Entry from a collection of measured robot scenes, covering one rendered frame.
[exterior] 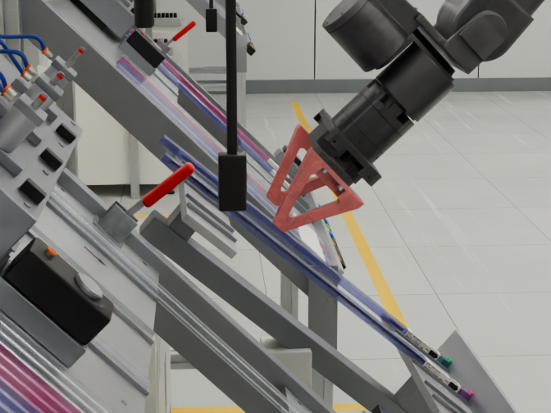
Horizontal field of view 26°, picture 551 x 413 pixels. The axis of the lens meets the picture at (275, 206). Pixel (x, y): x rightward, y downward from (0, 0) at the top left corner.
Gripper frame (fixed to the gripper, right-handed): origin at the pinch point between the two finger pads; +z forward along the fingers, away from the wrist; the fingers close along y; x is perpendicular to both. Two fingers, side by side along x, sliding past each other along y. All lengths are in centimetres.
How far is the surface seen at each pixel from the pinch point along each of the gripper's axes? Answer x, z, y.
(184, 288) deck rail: 1.2, 13.9, -7.8
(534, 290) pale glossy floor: 154, -8, -290
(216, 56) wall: 62, 50, -749
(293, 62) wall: 104, 14, -749
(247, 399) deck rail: 14.5, 17.7, -7.8
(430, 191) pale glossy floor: 148, -1, -442
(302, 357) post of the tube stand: 22.9, 14.9, -29.6
